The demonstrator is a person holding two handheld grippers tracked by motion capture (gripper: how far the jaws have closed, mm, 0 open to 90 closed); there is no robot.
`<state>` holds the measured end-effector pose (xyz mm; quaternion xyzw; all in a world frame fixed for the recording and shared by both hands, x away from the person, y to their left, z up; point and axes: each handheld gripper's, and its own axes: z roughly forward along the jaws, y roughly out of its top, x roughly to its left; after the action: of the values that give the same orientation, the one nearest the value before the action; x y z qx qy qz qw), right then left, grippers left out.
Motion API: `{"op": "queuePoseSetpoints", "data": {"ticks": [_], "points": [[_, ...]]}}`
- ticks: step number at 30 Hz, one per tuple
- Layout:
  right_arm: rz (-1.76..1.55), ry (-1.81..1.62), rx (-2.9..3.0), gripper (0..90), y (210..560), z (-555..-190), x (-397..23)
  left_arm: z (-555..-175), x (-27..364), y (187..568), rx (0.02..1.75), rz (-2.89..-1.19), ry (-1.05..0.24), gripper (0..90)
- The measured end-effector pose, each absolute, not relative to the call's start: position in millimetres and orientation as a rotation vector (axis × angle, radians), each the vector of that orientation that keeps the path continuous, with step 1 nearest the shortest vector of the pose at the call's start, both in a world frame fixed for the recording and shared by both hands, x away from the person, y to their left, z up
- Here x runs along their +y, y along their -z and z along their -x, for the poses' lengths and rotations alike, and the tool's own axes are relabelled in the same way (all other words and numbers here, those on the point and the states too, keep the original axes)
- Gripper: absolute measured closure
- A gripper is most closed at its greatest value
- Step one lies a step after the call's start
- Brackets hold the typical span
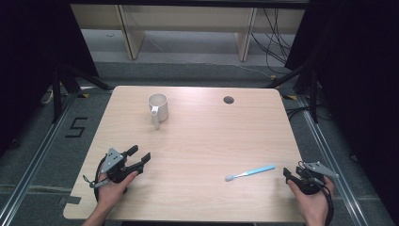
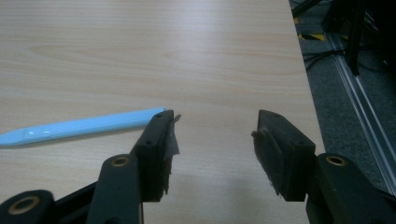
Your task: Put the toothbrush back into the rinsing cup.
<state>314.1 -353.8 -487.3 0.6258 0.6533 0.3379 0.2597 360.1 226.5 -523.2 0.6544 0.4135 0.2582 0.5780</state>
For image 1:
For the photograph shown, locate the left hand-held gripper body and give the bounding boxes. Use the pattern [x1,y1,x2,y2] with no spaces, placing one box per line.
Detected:
[100,147,145,185]

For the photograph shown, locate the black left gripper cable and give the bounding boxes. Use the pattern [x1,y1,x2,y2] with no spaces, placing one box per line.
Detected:
[93,154,111,202]

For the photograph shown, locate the black metal stand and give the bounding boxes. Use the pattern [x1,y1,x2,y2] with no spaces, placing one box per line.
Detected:
[51,61,115,124]
[263,59,320,124]

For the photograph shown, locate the beige wooden shelf unit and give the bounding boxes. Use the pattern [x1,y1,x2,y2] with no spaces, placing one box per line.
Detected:
[70,3,306,63]

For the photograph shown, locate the white cup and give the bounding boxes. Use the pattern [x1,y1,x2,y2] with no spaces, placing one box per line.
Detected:
[147,92,170,131]

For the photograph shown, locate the white coiled floor cable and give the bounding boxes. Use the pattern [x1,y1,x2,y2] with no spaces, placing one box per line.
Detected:
[40,88,56,106]

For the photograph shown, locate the black floor cables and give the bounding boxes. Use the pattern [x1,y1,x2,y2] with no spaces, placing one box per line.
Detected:
[284,105,334,122]

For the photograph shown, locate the bundle of black hanging cables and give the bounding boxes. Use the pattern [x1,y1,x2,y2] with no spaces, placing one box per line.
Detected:
[250,7,294,75]

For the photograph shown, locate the blue and white toothbrush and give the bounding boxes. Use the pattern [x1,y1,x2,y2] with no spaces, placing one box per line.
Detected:
[224,165,277,183]

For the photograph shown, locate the metal floor rail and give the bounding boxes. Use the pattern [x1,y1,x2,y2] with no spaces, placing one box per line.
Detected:
[296,93,370,226]
[0,92,80,226]

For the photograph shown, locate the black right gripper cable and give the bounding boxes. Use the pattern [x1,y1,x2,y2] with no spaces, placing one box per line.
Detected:
[296,160,336,226]

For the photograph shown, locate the grey tape strip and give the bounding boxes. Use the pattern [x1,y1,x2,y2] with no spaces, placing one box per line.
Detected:
[58,194,83,206]

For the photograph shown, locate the person's right hand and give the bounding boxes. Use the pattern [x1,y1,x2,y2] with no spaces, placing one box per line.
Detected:
[286,176,335,220]

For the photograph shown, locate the person's left hand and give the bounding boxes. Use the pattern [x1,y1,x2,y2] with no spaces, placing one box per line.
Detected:
[95,170,139,216]

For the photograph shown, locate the grey cable plug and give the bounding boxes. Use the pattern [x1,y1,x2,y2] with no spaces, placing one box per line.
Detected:
[82,174,109,189]

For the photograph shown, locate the black curtain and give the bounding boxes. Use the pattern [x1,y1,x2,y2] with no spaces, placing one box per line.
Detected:
[284,0,399,218]
[0,0,100,157]

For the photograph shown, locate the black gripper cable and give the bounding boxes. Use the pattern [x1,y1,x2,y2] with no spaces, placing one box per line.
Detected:
[296,160,336,226]
[93,154,111,202]

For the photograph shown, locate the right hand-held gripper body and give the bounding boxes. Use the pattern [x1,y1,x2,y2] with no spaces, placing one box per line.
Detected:
[295,161,341,196]

